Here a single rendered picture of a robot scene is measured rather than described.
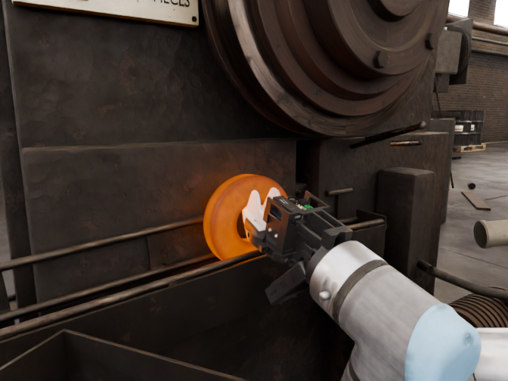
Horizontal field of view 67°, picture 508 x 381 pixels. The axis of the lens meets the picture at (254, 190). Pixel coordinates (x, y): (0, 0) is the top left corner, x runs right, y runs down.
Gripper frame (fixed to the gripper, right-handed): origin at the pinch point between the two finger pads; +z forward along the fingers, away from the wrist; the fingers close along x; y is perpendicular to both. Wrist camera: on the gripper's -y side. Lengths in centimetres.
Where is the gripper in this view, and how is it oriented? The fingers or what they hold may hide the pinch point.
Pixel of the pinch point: (249, 209)
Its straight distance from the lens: 63.5
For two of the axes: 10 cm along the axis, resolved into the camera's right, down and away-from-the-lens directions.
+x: -8.4, 1.1, -5.3
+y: 1.4, -9.0, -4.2
